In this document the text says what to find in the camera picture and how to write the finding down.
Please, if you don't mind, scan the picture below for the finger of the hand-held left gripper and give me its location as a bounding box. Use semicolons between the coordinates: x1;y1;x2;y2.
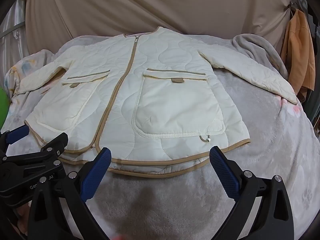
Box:
24;132;69;167
0;124;30;156

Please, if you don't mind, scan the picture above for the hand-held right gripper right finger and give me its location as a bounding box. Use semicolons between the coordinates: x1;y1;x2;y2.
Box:
209;146;296;240

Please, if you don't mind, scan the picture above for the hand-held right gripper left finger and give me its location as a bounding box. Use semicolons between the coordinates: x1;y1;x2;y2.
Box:
27;147;112;240

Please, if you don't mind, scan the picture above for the white quilted jacket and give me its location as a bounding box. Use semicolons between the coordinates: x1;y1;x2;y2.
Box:
17;26;298;178

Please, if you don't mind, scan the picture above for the green pillow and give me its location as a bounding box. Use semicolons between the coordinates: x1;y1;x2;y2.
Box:
0;87;11;128

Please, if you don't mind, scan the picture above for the grey floral fleece blanket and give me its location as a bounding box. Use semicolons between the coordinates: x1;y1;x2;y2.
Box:
4;34;320;240

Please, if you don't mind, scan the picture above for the silver curtain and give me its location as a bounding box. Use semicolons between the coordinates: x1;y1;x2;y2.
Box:
0;4;27;74

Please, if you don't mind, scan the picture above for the orange hanging garment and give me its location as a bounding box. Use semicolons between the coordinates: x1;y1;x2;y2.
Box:
280;9;316;101

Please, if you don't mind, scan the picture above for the beige backdrop cloth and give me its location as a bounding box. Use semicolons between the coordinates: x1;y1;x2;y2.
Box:
25;0;302;55

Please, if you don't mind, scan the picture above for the grey metal rail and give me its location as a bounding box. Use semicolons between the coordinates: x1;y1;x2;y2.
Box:
0;21;26;40

